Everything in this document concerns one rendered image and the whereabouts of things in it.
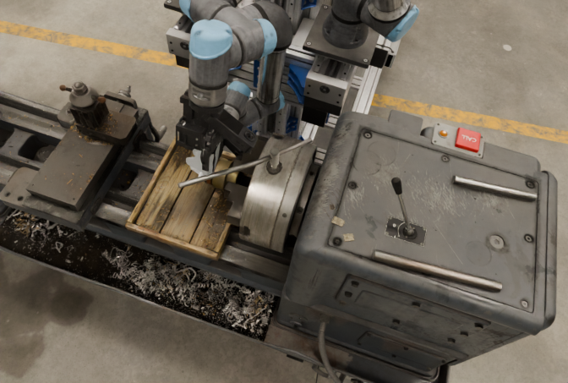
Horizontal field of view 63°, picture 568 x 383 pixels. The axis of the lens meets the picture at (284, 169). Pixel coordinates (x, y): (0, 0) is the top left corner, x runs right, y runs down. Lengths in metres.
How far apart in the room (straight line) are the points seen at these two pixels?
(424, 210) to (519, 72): 2.51
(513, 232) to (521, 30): 2.81
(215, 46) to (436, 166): 0.66
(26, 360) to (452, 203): 1.92
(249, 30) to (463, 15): 3.00
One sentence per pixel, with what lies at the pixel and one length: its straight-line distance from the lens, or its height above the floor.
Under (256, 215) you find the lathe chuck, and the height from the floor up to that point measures 1.17.
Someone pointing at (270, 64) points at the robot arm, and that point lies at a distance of 1.39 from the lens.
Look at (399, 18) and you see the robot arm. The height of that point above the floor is 1.38.
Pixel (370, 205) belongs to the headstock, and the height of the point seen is 1.26.
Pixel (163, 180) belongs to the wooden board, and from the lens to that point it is 1.57.
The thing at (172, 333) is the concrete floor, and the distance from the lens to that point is 2.30.
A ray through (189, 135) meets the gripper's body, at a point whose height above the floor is 1.43.
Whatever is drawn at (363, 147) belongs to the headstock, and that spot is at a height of 1.25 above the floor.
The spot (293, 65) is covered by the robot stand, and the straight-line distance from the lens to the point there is 1.67.
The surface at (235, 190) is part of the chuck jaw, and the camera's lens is 1.27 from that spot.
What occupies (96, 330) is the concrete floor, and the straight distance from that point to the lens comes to 2.38.
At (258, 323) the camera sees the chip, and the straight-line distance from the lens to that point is 1.71.
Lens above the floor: 2.22
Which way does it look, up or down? 59 degrees down
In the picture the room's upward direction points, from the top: 8 degrees clockwise
